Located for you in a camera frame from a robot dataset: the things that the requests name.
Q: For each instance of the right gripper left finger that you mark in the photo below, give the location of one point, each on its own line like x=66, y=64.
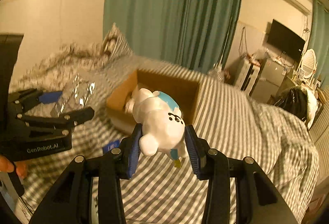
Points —
x=69, y=199

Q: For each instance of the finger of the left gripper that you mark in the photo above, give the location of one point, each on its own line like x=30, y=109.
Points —
x=25, y=100
x=64, y=121

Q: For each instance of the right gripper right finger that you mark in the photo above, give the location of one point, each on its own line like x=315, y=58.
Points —
x=257, y=199

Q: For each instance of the silver foil package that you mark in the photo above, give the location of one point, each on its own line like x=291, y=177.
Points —
x=76, y=95

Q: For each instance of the white bear figurine blue cap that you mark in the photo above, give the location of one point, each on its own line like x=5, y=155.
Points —
x=162, y=125

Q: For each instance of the person's left hand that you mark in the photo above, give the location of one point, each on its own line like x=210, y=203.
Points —
x=21, y=167

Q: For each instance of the floral patterned duvet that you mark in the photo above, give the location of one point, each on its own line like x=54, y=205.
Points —
x=54, y=72

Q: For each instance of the small blue packet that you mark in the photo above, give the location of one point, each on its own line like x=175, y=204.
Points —
x=111, y=145

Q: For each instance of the checked pillow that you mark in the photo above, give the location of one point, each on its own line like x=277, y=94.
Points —
x=115, y=44

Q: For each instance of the white louvred wardrobe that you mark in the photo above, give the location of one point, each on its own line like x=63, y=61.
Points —
x=319, y=135

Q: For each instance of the grey checked bed cover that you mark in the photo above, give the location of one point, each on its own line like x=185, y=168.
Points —
x=228, y=119

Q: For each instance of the dark clothes on chair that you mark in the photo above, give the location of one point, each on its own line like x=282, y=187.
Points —
x=301, y=102

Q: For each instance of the brown cardboard box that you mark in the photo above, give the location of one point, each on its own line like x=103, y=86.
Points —
x=174, y=91

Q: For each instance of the white suitcase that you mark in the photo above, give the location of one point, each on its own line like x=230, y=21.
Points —
x=246, y=75

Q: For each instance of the grey mini fridge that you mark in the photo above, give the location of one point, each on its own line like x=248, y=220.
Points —
x=268, y=81

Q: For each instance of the large clear water bottle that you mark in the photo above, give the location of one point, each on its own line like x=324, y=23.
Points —
x=217, y=72

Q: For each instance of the white oval vanity mirror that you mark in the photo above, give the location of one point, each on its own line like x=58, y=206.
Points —
x=308, y=65

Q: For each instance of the green curtain left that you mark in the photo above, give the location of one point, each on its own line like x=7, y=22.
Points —
x=195, y=34

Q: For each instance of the green curtain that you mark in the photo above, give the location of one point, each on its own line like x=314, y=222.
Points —
x=195, y=34
x=319, y=40

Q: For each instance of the green curtain right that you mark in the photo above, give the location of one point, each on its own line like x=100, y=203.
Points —
x=319, y=40

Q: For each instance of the black wall television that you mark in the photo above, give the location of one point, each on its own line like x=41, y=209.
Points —
x=287, y=41

